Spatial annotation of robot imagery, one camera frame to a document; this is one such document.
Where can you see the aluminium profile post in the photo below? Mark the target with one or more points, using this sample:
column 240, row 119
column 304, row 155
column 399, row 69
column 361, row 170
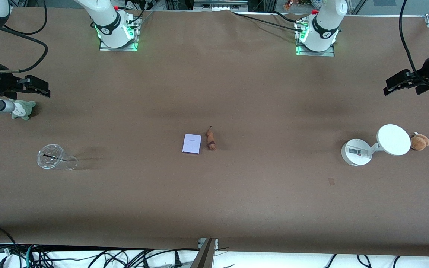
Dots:
column 204, row 255

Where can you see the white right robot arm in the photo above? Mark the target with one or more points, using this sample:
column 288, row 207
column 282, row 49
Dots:
column 106, row 20

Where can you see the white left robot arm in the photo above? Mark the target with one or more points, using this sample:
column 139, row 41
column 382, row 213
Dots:
column 326, row 26

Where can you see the brown plush toy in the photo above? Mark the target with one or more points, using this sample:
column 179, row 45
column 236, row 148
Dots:
column 419, row 142

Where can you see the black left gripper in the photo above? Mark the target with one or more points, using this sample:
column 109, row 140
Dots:
column 424, row 80

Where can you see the clear plastic cup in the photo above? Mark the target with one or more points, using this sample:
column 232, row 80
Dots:
column 54, row 158

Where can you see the brown lion statue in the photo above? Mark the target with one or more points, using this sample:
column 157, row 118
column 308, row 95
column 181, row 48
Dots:
column 211, row 141

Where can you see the grey metal box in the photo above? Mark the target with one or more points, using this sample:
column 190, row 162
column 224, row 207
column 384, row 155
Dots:
column 220, row 5

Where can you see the white round desk lamp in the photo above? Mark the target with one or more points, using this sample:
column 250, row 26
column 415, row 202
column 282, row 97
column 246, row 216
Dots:
column 393, row 139

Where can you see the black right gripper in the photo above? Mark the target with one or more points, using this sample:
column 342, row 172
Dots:
column 1, row 84

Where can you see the small colourful toy figures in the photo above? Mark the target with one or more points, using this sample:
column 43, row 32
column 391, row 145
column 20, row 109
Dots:
column 296, row 3

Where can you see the black straw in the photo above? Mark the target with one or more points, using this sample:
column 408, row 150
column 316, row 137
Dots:
column 48, row 155

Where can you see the green plush toy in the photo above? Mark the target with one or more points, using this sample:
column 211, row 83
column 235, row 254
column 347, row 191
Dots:
column 22, row 108

